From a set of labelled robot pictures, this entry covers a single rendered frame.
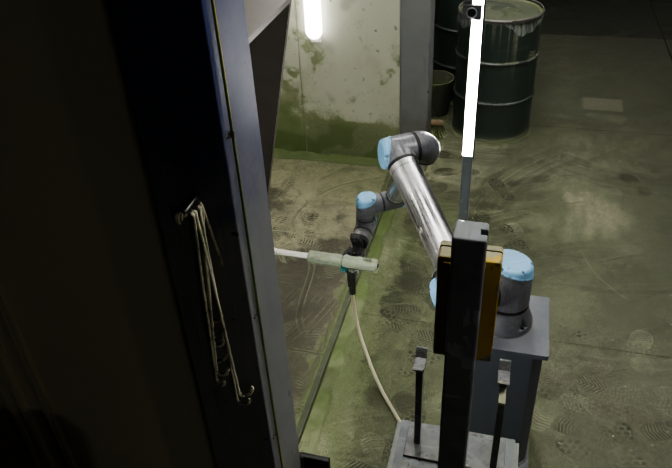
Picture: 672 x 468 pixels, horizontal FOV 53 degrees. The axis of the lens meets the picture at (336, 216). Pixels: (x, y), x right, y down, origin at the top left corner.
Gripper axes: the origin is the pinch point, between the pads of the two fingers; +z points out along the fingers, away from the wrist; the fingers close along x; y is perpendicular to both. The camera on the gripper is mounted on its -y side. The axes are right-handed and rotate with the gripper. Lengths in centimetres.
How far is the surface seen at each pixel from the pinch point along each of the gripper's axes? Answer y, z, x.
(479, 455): -39, 101, -61
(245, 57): -142, 90, -4
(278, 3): -111, -10, 25
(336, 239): 54, -76, 28
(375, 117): 28, -170, 25
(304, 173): 60, -144, 67
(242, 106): -134, 95, -5
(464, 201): 25, -89, -41
